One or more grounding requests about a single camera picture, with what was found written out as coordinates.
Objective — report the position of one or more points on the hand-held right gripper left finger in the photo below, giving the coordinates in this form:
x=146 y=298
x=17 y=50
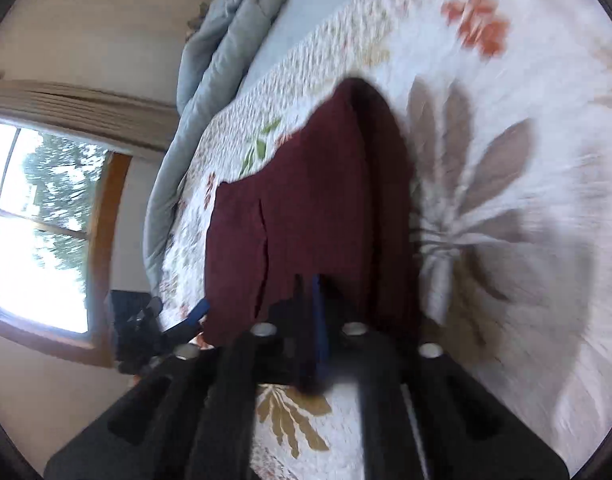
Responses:
x=286 y=355

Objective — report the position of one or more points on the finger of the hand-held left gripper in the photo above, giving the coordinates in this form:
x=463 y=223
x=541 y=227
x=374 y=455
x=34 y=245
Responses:
x=198 y=311

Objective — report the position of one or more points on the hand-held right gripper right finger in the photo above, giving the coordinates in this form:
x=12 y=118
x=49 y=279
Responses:
x=320 y=320

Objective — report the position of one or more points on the maroon pants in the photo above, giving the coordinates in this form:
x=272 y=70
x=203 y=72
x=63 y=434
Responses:
x=326 y=200

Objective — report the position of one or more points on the wooden framed window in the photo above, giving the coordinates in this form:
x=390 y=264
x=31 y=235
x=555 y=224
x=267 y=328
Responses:
x=41 y=230

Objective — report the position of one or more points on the beige window blind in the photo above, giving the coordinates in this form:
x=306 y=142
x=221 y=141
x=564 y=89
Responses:
x=86 y=110

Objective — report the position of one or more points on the light blue comforter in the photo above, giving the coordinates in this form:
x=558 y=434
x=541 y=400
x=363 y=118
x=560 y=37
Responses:
x=221 y=60

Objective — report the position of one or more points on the white floral quilt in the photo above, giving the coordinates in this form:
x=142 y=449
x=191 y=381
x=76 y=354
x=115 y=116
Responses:
x=511 y=110

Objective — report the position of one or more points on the pale blue bed sheet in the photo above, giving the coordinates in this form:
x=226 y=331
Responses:
x=326 y=5

